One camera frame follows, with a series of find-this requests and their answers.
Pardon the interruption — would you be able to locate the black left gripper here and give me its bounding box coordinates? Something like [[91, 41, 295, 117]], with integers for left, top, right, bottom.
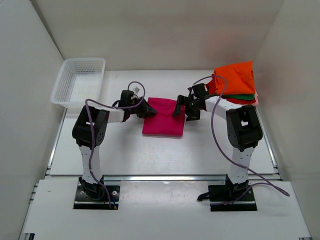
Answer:
[[128, 96, 157, 119]]

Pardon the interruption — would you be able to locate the green folded t shirt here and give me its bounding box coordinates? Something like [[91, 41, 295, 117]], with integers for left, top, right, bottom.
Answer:
[[223, 94, 255, 101]]

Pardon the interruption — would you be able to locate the aluminium rail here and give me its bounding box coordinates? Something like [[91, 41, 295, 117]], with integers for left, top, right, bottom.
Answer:
[[44, 173, 281, 182]]

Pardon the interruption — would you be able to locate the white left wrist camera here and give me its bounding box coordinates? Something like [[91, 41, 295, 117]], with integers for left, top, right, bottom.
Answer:
[[132, 86, 141, 98]]

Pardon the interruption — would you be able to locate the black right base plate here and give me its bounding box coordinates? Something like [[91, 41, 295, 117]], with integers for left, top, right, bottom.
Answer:
[[197, 176, 258, 212]]

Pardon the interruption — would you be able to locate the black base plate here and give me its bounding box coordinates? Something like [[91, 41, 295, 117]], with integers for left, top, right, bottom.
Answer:
[[73, 177, 121, 211], [197, 176, 258, 212]]

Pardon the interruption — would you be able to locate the orange folded t shirt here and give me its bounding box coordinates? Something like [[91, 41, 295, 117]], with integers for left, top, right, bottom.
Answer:
[[213, 61, 256, 95]]

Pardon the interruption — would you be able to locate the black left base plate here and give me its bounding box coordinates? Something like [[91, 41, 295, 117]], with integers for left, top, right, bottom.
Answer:
[[73, 177, 121, 211]]

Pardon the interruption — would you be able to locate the magenta t shirt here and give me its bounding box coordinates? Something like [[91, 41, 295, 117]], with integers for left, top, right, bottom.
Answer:
[[142, 97, 185, 138]]

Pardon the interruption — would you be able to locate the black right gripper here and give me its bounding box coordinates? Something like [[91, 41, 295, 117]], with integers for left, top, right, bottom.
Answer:
[[172, 95, 201, 122]]

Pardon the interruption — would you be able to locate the white plastic basket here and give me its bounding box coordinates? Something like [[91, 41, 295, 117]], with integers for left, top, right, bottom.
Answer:
[[50, 57, 106, 109]]

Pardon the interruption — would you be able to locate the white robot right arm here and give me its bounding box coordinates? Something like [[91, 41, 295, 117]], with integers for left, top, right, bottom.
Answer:
[[172, 83, 263, 202]]

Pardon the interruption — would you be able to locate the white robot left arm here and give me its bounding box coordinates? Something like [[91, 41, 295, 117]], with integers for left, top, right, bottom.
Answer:
[[72, 90, 157, 203]]

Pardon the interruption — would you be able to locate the pink folded t shirt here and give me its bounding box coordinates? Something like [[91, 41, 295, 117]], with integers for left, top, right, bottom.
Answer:
[[253, 92, 259, 106]]

